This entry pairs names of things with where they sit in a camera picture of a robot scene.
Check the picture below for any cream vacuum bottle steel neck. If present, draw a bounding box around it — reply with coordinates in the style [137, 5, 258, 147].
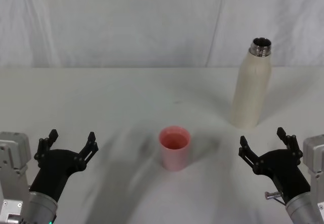
[229, 37, 273, 129]

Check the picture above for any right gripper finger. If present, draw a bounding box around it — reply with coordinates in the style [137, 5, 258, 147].
[276, 127, 304, 159]
[238, 135, 264, 175]

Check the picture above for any pink cup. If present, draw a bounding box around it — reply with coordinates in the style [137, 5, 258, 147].
[158, 125, 191, 172]

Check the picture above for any white curtain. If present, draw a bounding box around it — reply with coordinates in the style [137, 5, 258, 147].
[0, 0, 324, 69]

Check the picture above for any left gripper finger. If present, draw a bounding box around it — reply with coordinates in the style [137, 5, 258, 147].
[33, 129, 60, 160]
[75, 131, 99, 171]

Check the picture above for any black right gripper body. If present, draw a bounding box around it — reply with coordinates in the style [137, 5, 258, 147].
[254, 148, 311, 205]

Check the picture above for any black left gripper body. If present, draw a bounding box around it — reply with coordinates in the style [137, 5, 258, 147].
[29, 148, 86, 203]

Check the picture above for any white table cloth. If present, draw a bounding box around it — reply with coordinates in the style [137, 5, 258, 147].
[0, 66, 324, 224]

